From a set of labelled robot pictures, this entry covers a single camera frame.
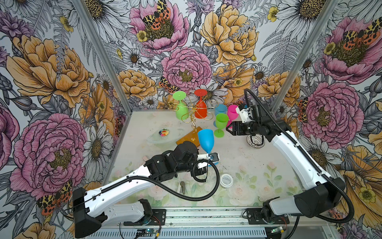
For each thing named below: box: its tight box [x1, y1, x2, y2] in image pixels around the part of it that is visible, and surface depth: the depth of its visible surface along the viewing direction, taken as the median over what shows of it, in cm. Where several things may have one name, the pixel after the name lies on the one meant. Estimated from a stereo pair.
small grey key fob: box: [179, 181, 186, 195], surface depth 84 cm
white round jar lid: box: [219, 173, 234, 189], surface depth 81 cm
